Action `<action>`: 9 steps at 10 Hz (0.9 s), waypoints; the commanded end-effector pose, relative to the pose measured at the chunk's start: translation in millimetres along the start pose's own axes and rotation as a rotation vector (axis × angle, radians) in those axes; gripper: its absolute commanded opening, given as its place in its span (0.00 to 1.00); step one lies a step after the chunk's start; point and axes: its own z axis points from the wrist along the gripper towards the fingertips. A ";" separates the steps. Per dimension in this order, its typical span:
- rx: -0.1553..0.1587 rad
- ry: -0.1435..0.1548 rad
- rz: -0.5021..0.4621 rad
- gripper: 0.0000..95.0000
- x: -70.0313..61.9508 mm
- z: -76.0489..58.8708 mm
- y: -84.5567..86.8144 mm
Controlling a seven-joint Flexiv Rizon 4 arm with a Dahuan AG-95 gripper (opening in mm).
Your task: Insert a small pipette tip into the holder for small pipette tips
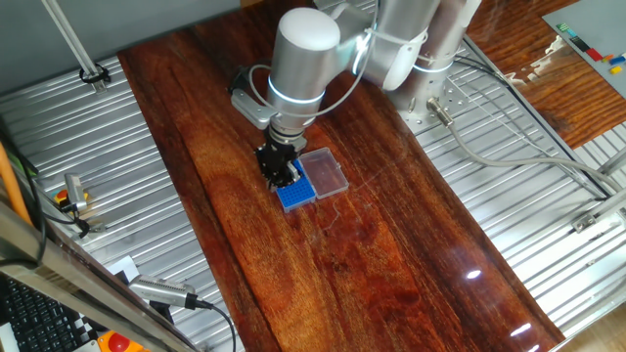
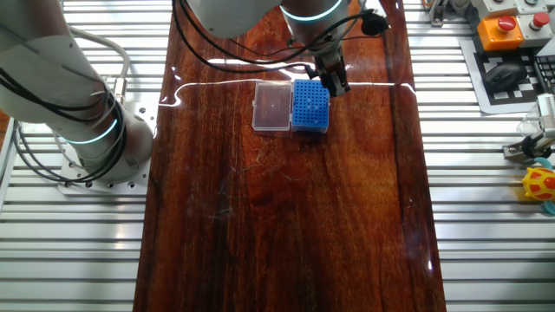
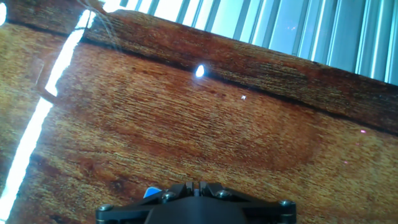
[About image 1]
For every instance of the green teal strip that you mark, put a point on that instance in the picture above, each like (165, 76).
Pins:
(566, 29)

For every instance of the steel frame beam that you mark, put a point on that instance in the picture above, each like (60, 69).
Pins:
(73, 278)

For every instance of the slanted metal pole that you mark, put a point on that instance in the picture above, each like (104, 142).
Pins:
(73, 44)

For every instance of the yellow red toy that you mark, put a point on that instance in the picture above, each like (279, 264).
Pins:
(59, 196)

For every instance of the clear plastic box lid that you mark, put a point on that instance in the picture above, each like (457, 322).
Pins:
(325, 173)

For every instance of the small blue block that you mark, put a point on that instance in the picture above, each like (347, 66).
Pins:
(617, 60)

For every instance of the white paper sheet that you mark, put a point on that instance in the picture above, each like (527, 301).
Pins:
(123, 266)

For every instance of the black flat block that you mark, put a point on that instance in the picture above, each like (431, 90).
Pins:
(580, 44)

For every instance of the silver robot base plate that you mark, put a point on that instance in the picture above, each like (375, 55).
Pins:
(430, 119)

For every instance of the long silver depth camera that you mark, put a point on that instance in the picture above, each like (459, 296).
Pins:
(161, 291)

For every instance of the large glossy wooden board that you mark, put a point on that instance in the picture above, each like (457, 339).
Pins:
(342, 269)

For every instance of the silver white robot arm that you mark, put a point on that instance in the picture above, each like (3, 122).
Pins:
(303, 63)

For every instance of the small silver camera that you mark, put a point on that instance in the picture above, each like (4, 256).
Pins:
(75, 190)

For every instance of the red button orange box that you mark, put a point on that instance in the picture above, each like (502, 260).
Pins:
(117, 343)

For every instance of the gray wrist camera mount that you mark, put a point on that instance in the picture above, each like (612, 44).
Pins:
(252, 107)

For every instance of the checkerboard marker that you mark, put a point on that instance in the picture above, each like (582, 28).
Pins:
(85, 328)

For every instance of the small orange block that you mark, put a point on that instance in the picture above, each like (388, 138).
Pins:
(607, 58)

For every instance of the orange pole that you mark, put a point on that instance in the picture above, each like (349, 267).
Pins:
(10, 181)

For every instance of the aluminium profile bar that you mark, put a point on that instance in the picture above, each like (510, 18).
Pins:
(599, 210)

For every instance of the black keyboard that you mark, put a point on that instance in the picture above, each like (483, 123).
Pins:
(34, 318)

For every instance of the red flat block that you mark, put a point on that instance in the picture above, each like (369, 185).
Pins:
(594, 54)

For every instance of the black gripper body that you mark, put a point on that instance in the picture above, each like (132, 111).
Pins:
(274, 159)

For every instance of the small yellow block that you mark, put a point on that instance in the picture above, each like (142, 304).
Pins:
(615, 70)

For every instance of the gray flat panel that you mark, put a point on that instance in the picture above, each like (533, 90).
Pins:
(596, 24)

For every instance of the small glossy wooden board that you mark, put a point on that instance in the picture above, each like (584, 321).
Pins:
(562, 107)

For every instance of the blue pipette tip holder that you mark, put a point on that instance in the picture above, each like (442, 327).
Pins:
(298, 195)

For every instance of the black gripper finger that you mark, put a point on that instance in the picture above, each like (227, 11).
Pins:
(276, 181)
(294, 173)

